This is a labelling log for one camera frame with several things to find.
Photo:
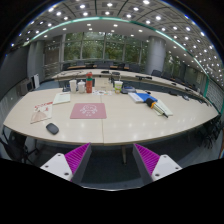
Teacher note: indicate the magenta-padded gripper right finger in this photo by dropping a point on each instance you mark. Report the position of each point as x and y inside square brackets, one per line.
[148, 158]

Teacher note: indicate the red drink bottle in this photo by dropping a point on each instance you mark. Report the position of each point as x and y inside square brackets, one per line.
[89, 83]

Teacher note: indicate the white mug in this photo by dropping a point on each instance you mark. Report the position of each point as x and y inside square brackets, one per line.
[81, 87]

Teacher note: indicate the green printed paper cup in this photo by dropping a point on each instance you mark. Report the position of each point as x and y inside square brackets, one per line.
[118, 86]

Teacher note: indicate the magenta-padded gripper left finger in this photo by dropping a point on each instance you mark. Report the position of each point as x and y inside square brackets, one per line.
[77, 156]

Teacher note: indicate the dark office chairs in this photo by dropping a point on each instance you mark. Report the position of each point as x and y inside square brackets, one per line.
[156, 72]

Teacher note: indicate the white paper cup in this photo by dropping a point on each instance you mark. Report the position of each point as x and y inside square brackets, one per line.
[73, 86]

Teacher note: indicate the magazine with fan print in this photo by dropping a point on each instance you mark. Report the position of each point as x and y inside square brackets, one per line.
[41, 112]

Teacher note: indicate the colourful printed leaflet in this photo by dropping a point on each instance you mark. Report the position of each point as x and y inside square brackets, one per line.
[99, 92]

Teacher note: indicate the ceiling lights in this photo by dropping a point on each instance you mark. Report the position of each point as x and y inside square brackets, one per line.
[82, 6]

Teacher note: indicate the white cardboard box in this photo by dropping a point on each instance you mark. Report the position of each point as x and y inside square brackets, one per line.
[103, 84]

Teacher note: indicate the black computer mouse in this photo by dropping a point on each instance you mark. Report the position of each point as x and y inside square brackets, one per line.
[52, 128]

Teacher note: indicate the pink mouse pad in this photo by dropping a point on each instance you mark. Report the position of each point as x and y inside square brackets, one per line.
[88, 111]

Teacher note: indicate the white paper booklet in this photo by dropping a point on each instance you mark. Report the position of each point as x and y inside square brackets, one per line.
[62, 98]

